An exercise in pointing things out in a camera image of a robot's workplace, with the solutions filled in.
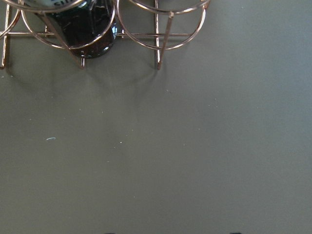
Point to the copper wire bottle rack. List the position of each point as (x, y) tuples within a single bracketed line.
[(40, 17)]

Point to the tea bottle front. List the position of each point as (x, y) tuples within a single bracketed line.
[(88, 28)]

